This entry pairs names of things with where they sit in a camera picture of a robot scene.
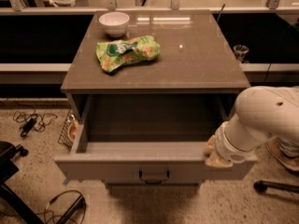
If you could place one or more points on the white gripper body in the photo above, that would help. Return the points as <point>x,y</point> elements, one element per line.
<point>226,149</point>

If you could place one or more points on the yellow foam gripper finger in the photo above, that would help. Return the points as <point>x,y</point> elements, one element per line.
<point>217,162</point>
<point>209,146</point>

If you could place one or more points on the grey top drawer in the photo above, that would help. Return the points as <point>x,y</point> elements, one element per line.
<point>147,139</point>

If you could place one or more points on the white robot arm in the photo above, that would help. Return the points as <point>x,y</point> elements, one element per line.
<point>260,114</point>

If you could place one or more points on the grey drawer cabinet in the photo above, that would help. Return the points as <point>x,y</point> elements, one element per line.
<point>194,59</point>

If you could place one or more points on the black chair leg right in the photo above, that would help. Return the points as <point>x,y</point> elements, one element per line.
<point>262,186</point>

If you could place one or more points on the tan shoe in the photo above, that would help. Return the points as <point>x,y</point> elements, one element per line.
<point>291,164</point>

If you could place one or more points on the person's trouser leg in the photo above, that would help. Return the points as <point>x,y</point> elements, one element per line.
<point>289,148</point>

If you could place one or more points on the clear glass cup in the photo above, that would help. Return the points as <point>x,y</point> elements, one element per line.
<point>240,51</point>

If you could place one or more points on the green chip bag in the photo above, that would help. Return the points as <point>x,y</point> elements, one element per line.
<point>119,53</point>

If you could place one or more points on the blue tape cross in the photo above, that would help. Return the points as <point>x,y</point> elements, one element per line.
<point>66,182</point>

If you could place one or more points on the white bowl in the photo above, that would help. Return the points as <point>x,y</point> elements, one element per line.
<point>114,24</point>

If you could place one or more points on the black chair base left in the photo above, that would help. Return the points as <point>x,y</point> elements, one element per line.
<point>7,170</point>

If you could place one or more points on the wire basket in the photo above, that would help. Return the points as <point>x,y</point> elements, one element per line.
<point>69,130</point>

